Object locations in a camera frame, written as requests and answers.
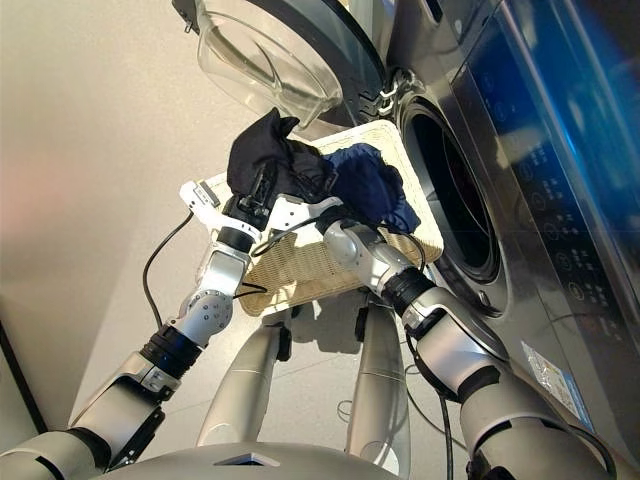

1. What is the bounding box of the pale woven laundry basket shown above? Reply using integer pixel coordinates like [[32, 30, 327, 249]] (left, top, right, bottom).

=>
[[192, 119, 445, 317]]

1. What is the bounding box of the dark blue cloth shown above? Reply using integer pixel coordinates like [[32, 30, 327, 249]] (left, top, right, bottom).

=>
[[319, 143, 421, 235]]

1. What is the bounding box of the black cloth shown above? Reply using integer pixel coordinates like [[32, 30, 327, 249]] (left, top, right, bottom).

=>
[[226, 107, 341, 201]]

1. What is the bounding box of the blue white energy label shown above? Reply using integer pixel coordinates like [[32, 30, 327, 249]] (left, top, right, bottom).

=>
[[519, 340, 584, 416]]

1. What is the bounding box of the round washing machine door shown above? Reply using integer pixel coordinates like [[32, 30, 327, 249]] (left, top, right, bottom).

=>
[[172, 0, 389, 129]]

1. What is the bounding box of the thin grey floor cable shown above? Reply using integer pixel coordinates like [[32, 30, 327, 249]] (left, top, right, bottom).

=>
[[337, 362, 469, 441]]

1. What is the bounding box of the silver robot leg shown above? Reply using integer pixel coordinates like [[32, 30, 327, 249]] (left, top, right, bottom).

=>
[[344, 299, 414, 476], [197, 319, 294, 449]]

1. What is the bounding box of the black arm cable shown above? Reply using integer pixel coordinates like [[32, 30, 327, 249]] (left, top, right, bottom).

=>
[[142, 212, 196, 331], [249, 214, 456, 480]]

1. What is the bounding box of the grey washing machine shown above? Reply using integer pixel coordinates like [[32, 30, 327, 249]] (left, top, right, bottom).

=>
[[357, 0, 640, 480]]

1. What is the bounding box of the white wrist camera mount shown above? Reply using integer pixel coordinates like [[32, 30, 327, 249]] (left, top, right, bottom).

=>
[[259, 193, 346, 240], [178, 180, 261, 244]]

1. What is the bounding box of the dark grey stacked dryer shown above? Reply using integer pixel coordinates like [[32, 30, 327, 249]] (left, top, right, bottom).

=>
[[499, 0, 640, 241]]

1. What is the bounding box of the silver robot torso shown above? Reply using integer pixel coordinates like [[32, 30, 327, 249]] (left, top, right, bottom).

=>
[[107, 439, 411, 480]]

